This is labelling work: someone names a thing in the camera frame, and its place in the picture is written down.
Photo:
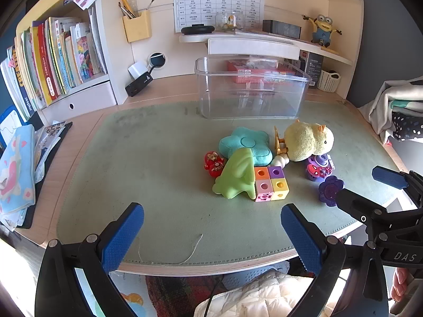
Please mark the blue-framed white board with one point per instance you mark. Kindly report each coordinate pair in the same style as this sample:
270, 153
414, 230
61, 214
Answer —
10, 125

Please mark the glass jar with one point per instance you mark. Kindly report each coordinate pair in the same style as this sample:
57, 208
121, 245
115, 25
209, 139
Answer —
229, 21

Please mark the colourful comic book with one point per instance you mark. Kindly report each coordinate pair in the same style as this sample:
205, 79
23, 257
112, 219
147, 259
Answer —
251, 31

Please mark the red figure toy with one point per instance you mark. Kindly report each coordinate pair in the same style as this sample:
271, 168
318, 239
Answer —
214, 165

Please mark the clear plastic ruler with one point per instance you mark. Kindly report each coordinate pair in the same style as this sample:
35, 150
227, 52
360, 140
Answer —
132, 1

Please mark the paintbrush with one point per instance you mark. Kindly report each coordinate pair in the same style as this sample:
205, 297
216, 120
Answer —
150, 4
127, 11

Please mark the row of books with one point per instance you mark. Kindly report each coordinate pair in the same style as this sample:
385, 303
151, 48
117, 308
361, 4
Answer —
56, 59

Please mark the white quilted jacket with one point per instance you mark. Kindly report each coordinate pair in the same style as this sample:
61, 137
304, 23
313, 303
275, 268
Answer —
264, 297

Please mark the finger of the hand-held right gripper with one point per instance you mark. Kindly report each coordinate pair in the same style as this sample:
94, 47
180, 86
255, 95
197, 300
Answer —
388, 176
357, 201

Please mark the pile of folded clothes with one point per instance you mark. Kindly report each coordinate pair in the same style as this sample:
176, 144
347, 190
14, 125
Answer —
396, 105

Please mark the colourful cube block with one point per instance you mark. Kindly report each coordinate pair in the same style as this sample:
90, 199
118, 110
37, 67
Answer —
271, 185

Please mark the printed floor mat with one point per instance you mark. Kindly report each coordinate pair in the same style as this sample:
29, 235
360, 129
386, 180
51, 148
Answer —
132, 300

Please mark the red carton box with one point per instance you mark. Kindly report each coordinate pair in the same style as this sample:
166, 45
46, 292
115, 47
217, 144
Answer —
244, 71

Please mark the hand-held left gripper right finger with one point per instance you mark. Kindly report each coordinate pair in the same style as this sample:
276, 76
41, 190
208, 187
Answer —
300, 237

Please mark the photo magazine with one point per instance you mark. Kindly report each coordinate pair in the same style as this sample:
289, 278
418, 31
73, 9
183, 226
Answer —
49, 135

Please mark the green frog toy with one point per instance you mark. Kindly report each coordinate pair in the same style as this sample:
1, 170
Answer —
236, 175

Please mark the timetable paper sheet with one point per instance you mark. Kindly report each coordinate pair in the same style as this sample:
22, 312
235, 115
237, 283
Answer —
205, 3

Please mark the white drawer with round hole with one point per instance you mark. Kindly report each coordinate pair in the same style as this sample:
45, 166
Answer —
82, 102

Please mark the white curved shelf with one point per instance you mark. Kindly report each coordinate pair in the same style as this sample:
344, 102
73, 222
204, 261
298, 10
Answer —
193, 38

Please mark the purple flower toy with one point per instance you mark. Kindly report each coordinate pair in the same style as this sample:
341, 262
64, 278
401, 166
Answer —
330, 190

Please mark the cream desk hutch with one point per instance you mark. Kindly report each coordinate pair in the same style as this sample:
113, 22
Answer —
162, 13

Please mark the teal flower plush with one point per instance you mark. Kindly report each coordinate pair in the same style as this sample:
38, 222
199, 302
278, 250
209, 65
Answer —
241, 142

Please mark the yellow pen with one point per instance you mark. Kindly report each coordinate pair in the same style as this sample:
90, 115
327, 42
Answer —
124, 3

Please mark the black carton box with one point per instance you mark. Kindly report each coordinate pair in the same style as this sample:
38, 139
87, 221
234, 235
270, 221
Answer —
312, 67

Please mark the yellow chick plush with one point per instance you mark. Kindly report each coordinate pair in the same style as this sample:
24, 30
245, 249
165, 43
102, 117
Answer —
307, 138

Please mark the small dog figurine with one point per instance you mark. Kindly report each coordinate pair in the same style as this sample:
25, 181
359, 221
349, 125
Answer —
230, 21

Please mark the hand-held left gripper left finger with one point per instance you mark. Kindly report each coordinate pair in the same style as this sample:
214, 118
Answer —
122, 237

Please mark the clear plastic container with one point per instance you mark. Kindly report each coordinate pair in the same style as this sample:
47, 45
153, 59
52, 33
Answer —
231, 105

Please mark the black rectangular box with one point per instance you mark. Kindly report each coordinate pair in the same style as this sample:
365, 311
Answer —
281, 28

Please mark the white thread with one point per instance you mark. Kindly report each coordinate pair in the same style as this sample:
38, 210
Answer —
197, 246

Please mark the black power adapter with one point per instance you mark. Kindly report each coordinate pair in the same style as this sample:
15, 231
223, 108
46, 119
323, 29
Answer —
138, 84

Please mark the person's right hand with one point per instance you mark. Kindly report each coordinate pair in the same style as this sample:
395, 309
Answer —
401, 284

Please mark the purple toy camera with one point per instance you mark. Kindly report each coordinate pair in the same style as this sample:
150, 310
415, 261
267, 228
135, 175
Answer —
317, 168

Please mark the black round disc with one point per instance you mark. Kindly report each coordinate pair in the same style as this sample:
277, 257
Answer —
198, 29

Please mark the white power adapter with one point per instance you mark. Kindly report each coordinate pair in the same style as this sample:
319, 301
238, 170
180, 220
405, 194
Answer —
137, 69

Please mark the dark plaid cloth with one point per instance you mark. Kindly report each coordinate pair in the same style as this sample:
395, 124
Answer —
172, 290

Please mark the blue plastic chair part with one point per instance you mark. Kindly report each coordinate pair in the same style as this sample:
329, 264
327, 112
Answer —
251, 274

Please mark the white woven basket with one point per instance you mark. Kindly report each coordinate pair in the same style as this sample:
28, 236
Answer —
328, 82

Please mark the yellow minion figure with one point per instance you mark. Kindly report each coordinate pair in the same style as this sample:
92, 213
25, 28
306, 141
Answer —
322, 29

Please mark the yellow pen holder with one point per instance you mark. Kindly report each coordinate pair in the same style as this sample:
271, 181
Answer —
137, 26

